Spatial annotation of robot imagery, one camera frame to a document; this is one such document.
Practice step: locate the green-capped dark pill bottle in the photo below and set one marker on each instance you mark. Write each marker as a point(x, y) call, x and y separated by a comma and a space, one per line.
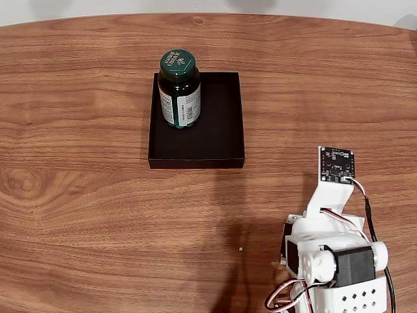
point(179, 98)

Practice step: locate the shallow black cardboard box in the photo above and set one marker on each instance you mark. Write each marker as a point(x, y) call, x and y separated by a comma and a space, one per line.
point(215, 130)

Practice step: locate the camera circuit board white mount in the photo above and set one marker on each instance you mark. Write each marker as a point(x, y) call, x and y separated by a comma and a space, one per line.
point(337, 164)

